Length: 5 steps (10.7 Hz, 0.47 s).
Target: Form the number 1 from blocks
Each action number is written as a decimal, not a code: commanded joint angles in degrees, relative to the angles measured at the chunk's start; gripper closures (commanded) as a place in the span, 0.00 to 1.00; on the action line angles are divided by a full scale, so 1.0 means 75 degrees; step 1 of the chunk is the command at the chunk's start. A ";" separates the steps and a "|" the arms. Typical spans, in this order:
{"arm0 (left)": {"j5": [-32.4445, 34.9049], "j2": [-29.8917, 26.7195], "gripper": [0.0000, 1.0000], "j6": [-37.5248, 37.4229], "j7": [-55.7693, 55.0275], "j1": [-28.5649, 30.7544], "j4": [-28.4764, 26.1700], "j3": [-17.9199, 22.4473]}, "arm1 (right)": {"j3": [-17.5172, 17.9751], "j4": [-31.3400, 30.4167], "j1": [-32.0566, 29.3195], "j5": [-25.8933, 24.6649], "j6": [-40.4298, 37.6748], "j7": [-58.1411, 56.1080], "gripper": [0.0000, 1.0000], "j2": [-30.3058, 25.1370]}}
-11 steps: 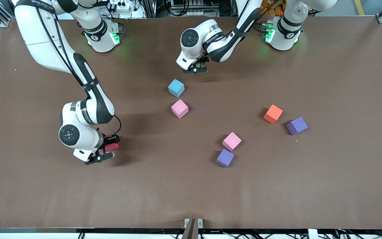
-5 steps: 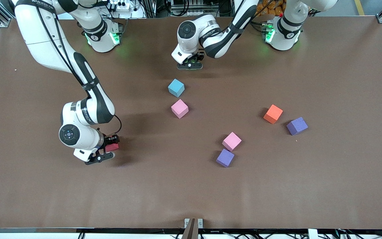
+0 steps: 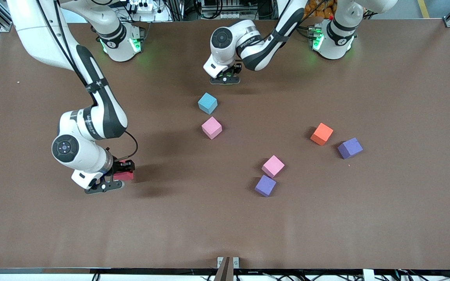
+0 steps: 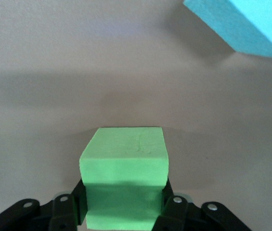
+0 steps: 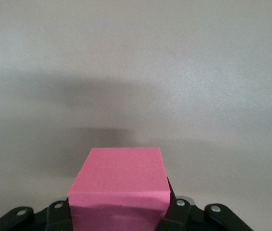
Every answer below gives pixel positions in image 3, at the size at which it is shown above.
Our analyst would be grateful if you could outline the white power strip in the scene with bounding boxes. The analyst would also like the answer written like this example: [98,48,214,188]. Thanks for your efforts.
[129,0,159,12]

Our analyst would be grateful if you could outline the light blue foam cube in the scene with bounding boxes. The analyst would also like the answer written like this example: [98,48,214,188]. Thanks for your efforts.
[198,92,218,115]

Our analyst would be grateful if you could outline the brown camera pole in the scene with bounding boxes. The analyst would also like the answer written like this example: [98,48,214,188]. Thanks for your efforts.
[214,257,234,281]

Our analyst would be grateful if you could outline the purple foam cube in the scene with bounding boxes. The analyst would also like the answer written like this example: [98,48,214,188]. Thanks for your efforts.
[254,174,277,197]
[337,137,364,160]

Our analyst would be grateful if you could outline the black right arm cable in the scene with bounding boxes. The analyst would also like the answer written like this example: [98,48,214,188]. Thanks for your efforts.
[37,0,139,161]

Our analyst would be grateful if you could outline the red foam cube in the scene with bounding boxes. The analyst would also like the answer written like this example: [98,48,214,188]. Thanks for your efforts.
[113,160,135,181]

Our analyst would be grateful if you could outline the orange foam cube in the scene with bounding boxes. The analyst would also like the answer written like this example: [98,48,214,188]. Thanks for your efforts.
[310,123,334,146]

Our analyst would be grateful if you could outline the light pink foam cube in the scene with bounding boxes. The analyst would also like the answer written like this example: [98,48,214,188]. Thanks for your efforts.
[202,116,223,140]
[261,155,285,179]

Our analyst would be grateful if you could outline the background electronics rack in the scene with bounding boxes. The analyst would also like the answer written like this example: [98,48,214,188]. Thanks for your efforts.
[202,0,257,19]

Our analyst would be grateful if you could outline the small metal bracket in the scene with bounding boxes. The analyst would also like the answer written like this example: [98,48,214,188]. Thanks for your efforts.
[217,256,240,269]

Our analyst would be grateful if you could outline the bag of orange items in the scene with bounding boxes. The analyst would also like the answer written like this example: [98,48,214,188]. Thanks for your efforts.
[304,0,337,19]

